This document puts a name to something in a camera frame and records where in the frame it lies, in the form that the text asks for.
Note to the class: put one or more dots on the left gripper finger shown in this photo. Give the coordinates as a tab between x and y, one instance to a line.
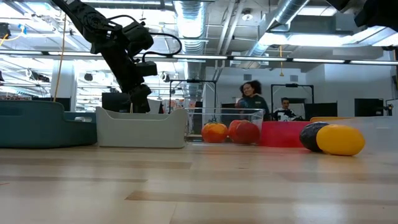
133	104
144	102

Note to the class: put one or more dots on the orange tomato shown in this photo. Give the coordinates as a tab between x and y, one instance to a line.
214	133

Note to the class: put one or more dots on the red tomato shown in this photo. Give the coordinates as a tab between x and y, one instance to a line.
245	133

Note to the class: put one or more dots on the yellow lemon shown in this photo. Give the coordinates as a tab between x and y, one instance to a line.
340	140

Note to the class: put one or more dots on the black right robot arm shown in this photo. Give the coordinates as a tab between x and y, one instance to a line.
379	12

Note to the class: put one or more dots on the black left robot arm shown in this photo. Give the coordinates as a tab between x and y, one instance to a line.
93	21

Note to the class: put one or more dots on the black monitor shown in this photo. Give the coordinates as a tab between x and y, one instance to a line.
112	102
368	107
320	110

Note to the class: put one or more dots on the grey plastic basket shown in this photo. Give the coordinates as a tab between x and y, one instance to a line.
140	133

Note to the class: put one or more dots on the wide clear plastic bin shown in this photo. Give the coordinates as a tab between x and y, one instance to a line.
192	116

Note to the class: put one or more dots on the ceiling light strip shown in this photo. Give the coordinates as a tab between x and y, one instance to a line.
202	57

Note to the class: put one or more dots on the teal plastic basket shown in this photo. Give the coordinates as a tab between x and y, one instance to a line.
31	127

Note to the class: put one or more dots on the person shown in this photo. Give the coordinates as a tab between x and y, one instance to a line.
253	104
284	115

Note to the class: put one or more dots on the red plastic bin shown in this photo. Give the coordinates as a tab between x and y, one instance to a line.
280	133

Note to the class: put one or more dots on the orange plastic basket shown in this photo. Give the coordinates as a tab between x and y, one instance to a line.
329	119

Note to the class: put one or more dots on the small frosted plastic bin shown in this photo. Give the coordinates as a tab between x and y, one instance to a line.
379	133

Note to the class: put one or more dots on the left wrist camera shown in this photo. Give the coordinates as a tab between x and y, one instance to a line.
147	68

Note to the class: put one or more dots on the black frame stand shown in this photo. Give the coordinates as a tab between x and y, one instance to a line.
192	81
292	85

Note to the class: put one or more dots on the corrugated silver ceiling duct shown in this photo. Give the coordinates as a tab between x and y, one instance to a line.
191	31

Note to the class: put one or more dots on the smooth silver ceiling duct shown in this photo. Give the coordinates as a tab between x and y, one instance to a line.
289	9

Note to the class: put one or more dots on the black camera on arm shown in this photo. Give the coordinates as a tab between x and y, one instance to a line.
387	108

